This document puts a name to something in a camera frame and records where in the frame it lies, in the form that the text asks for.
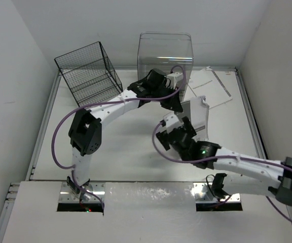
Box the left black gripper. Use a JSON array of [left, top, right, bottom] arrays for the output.
[[152, 85, 183, 112]]

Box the clear plastic drawer cabinet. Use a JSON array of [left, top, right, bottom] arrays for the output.
[[137, 31, 194, 101]]

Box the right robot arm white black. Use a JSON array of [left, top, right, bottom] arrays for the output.
[[152, 115, 292, 207]]

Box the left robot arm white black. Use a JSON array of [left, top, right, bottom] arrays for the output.
[[67, 68, 187, 194]]

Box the white instruction sheet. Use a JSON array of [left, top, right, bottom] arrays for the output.
[[184, 67, 233, 108]]

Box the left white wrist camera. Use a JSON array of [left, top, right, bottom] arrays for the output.
[[167, 72, 184, 89]]

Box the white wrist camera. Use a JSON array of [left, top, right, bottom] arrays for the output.
[[163, 112, 181, 133], [167, 72, 184, 89]]

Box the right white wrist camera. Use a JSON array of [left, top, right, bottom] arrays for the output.
[[163, 112, 181, 133]]

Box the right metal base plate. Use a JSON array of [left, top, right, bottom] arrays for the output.
[[191, 182, 241, 204]]

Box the metal base plate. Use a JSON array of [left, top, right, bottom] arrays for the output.
[[191, 182, 241, 204], [59, 180, 106, 204]]

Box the black wire mesh rack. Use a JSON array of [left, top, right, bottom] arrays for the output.
[[54, 42, 123, 106]]

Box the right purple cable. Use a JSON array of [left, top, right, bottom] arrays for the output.
[[152, 121, 292, 226]]

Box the purple cable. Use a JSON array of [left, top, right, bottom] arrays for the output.
[[51, 65, 187, 208], [152, 121, 292, 226]]

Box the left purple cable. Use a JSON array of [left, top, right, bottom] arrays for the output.
[[51, 65, 187, 208]]

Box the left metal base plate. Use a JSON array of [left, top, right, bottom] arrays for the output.
[[59, 180, 106, 204]]

